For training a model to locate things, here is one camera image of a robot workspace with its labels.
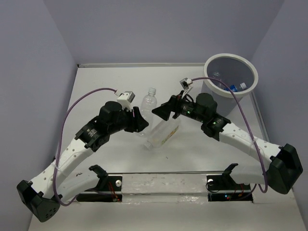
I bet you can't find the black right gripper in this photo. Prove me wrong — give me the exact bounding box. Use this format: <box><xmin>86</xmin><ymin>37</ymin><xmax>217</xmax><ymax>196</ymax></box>
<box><xmin>152</xmin><ymin>90</ymin><xmax>206</xmax><ymax>123</ymax></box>

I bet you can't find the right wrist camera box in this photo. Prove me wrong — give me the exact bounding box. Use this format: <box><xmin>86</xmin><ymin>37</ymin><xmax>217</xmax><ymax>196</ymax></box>
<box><xmin>180</xmin><ymin>78</ymin><xmax>193</xmax><ymax>98</ymax></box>

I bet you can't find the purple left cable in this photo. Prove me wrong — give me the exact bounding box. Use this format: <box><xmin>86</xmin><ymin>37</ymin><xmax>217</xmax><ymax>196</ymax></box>
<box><xmin>53</xmin><ymin>88</ymin><xmax>118</xmax><ymax>207</ymax></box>

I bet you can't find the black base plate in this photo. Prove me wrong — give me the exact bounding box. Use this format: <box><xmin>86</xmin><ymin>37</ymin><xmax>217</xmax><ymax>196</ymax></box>
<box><xmin>77</xmin><ymin>165</ymin><xmax>123</xmax><ymax>203</ymax></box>
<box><xmin>205</xmin><ymin>164</ymin><xmax>253</xmax><ymax>202</ymax></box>

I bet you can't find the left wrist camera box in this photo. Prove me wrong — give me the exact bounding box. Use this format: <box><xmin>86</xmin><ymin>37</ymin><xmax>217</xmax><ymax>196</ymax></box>
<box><xmin>115</xmin><ymin>90</ymin><xmax>135</xmax><ymax>108</ymax></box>

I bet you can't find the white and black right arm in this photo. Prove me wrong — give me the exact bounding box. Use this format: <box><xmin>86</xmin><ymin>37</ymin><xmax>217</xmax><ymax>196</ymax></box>
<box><xmin>152</xmin><ymin>93</ymin><xmax>303</xmax><ymax>194</ymax></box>

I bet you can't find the grey bin with white rim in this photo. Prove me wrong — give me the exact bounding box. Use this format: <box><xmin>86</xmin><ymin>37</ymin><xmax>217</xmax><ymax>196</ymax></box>
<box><xmin>201</xmin><ymin>53</ymin><xmax>258</xmax><ymax>117</ymax></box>

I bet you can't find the large ribbed clear bottle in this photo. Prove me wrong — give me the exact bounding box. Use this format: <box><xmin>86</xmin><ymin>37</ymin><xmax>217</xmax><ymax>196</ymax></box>
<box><xmin>144</xmin><ymin>117</ymin><xmax>181</xmax><ymax>150</ymax></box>

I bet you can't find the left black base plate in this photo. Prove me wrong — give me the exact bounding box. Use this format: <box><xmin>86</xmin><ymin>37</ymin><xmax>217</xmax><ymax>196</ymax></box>
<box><xmin>77</xmin><ymin>165</ymin><xmax>123</xmax><ymax>203</ymax></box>

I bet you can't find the white foam strip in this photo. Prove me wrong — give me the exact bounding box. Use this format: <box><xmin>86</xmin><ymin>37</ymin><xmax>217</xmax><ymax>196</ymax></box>
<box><xmin>121</xmin><ymin>174</ymin><xmax>208</xmax><ymax>204</ymax></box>

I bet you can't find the small blue label bottle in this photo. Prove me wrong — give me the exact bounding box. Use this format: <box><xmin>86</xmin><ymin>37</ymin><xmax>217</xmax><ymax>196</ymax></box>
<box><xmin>225</xmin><ymin>82</ymin><xmax>247</xmax><ymax>92</ymax></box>

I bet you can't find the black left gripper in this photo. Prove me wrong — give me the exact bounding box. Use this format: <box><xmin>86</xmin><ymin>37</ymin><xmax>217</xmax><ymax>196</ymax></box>
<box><xmin>108</xmin><ymin>105</ymin><xmax>149</xmax><ymax>134</ymax></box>

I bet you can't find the crushed clear bottle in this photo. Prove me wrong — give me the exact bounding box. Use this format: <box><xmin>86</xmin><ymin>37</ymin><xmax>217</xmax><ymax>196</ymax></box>
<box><xmin>138</xmin><ymin>88</ymin><xmax>157</xmax><ymax>137</ymax></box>

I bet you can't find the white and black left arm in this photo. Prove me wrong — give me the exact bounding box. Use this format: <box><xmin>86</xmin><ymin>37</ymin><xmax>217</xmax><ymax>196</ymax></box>
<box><xmin>16</xmin><ymin>101</ymin><xmax>149</xmax><ymax>222</ymax></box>

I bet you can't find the blue label bottle white cap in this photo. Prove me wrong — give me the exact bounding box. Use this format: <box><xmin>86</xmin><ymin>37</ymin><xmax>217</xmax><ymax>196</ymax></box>
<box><xmin>217</xmin><ymin>80</ymin><xmax>230</xmax><ymax>91</ymax></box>

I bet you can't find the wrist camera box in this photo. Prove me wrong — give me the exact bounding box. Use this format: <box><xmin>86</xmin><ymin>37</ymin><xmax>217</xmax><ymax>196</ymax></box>
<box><xmin>115</xmin><ymin>90</ymin><xmax>135</xmax><ymax>108</ymax></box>
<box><xmin>180</xmin><ymin>78</ymin><xmax>193</xmax><ymax>98</ymax></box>

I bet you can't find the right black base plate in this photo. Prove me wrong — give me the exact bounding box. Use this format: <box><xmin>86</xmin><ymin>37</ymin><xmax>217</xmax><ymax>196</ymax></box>
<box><xmin>205</xmin><ymin>164</ymin><xmax>253</xmax><ymax>202</ymax></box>

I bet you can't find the clear slim bottle blue cap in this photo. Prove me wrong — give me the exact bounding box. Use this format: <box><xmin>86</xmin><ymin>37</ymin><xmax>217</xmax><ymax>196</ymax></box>
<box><xmin>211</xmin><ymin>71</ymin><xmax>221</xmax><ymax>79</ymax></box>

